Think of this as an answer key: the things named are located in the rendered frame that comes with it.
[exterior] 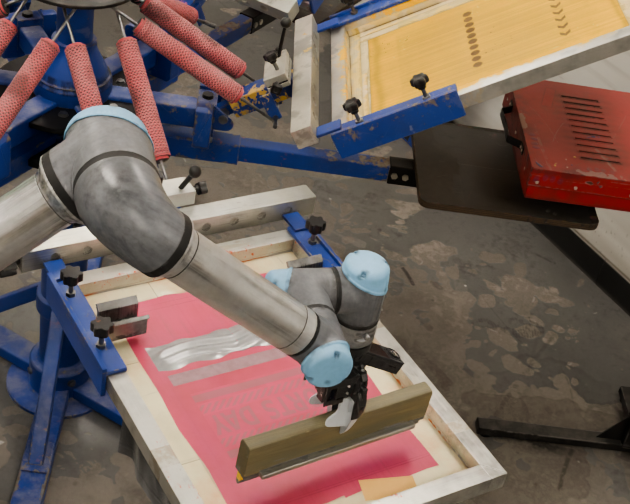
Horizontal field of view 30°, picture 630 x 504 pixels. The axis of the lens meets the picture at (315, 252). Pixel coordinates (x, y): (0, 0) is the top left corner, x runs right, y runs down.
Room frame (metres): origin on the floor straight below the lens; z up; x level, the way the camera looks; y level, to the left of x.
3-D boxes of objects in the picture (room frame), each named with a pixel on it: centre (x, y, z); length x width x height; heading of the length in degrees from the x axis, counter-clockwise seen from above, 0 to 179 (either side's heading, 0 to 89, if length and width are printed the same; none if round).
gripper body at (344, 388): (1.49, -0.08, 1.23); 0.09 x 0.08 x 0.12; 126
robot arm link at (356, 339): (1.49, -0.09, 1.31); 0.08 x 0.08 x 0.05
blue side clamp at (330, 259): (2.06, -0.04, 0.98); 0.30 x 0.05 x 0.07; 36
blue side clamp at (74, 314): (1.73, 0.41, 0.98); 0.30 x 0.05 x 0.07; 36
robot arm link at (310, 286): (1.44, 0.00, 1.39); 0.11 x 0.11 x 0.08; 21
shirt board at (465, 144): (2.62, 0.00, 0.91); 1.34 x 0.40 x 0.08; 96
